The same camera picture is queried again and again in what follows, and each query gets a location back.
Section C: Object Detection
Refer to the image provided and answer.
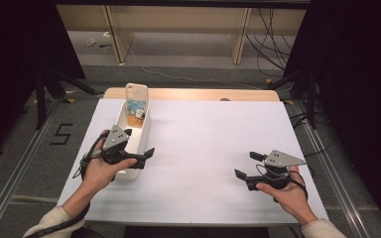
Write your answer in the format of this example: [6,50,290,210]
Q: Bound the aluminium floor rail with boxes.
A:
[0,98,63,238]
[294,100,371,238]

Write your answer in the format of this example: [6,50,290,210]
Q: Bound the black floor cables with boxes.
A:
[291,112,333,159]

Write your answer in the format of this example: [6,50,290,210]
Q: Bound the hanging black cables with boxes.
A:
[246,8,294,78]

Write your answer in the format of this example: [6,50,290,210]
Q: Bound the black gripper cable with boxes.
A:
[24,133,110,238]
[256,164,310,203]

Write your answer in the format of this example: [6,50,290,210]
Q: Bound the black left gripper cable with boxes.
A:
[24,133,110,238]

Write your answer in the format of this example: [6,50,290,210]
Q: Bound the person's left hand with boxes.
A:
[80,129,138,192]

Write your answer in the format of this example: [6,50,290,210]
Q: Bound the black tripod stand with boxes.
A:
[34,65,105,131]
[266,65,319,131]

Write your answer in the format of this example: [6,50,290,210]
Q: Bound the wooden table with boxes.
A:
[102,87,281,102]

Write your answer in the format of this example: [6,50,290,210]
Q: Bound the printed orange phone case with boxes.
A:
[124,82,149,129]

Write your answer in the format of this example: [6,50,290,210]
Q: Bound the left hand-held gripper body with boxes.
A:
[100,124,147,171]

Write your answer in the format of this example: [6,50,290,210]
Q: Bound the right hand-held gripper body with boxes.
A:
[245,149,308,191]

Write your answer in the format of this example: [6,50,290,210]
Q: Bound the person's right hand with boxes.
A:
[256,166,314,220]

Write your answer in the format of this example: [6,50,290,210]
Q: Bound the black curtain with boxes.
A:
[283,0,381,232]
[0,0,87,162]

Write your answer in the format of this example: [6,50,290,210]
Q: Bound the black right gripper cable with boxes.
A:
[256,164,310,203]

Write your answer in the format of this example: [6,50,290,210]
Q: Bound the white plastic bin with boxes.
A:
[113,98,152,181]

